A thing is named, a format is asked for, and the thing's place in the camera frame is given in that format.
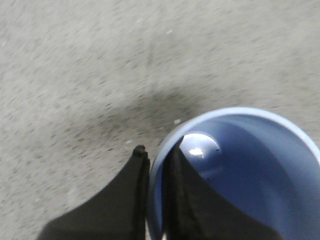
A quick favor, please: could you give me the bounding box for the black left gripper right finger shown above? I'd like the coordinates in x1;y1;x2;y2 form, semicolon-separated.
162;144;282;240

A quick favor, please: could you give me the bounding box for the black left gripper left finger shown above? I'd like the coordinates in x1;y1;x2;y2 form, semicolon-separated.
37;145;150;240

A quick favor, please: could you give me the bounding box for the blue plastic cup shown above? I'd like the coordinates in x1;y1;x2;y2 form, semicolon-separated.
147;107;320;240

